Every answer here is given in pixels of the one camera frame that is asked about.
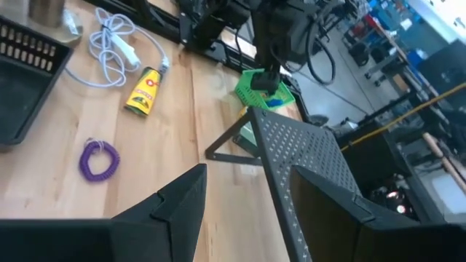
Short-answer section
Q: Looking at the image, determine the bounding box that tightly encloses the purple coil wristband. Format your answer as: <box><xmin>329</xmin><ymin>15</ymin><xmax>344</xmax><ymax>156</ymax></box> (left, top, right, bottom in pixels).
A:
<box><xmin>79</xmin><ymin>138</ymin><xmax>121</xmax><ymax>183</ymax></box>

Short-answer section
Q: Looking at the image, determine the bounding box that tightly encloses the round metal cup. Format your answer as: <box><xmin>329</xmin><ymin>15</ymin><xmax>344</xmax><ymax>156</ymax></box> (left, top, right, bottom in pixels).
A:
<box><xmin>28</xmin><ymin>0</ymin><xmax>67</xmax><ymax>29</ymax></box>

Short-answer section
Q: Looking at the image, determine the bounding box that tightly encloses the small yellow crayon box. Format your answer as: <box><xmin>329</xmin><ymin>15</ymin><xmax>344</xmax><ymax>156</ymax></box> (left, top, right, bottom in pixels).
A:
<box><xmin>124</xmin><ymin>66</ymin><xmax>163</xmax><ymax>117</ymax></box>

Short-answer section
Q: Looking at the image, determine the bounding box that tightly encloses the yellow floor cable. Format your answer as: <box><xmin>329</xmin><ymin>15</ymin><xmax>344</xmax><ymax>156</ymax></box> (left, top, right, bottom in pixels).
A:
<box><xmin>340</xmin><ymin>82</ymin><xmax>466</xmax><ymax>152</ymax></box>

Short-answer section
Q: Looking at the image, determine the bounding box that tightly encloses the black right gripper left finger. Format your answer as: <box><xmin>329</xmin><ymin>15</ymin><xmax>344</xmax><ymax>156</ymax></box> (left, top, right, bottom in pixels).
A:
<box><xmin>0</xmin><ymin>163</ymin><xmax>208</xmax><ymax>262</ymax></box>

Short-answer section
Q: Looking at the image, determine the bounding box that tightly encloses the black perforated metal riser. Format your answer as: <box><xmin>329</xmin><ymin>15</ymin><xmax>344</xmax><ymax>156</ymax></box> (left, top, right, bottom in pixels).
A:
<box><xmin>205</xmin><ymin>107</ymin><xmax>368</xmax><ymax>262</ymax></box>

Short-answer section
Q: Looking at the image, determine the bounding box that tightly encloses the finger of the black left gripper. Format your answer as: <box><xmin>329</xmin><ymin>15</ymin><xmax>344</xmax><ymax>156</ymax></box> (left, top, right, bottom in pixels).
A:
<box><xmin>265</xmin><ymin>71</ymin><xmax>282</xmax><ymax>93</ymax></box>
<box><xmin>250</xmin><ymin>71</ymin><xmax>267</xmax><ymax>93</ymax></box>

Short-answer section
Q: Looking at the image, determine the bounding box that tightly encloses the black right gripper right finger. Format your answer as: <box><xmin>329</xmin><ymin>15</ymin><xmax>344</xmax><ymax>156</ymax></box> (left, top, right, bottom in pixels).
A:
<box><xmin>290</xmin><ymin>165</ymin><xmax>466</xmax><ymax>262</ymax></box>

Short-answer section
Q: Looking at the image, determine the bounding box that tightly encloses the white cable with adapter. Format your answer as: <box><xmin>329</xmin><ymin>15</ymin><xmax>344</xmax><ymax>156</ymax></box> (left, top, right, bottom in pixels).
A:
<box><xmin>64</xmin><ymin>7</ymin><xmax>171</xmax><ymax>89</ymax></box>

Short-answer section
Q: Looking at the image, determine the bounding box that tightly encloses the black plastic basket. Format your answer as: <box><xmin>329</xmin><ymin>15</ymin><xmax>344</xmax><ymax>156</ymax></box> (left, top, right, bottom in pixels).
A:
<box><xmin>0</xmin><ymin>14</ymin><xmax>74</xmax><ymax>152</ymax></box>

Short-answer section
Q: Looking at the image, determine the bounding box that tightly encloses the green plastic basket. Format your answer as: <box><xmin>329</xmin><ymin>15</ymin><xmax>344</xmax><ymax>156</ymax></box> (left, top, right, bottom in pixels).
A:
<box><xmin>234</xmin><ymin>68</ymin><xmax>296</xmax><ymax>112</ymax></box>

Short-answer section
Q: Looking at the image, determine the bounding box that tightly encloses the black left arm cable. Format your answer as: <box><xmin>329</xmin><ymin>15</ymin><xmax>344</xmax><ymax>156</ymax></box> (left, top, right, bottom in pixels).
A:
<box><xmin>307</xmin><ymin>14</ymin><xmax>338</xmax><ymax>87</ymax></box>

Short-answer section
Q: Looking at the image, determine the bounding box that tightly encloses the wooden pole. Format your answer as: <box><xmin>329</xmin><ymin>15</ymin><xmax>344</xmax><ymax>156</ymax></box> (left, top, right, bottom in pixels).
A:
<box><xmin>422</xmin><ymin>132</ymin><xmax>466</xmax><ymax>194</ymax></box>

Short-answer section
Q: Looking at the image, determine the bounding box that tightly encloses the black side monitor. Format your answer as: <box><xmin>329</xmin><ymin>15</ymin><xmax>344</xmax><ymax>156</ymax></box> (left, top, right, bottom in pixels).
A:
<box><xmin>417</xmin><ymin>39</ymin><xmax>466</xmax><ymax>110</ymax></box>

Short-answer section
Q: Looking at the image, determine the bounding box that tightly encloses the black metal table frame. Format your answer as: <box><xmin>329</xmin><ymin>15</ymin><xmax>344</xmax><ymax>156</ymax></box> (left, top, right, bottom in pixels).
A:
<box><xmin>83</xmin><ymin>0</ymin><xmax>310</xmax><ymax>124</ymax></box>

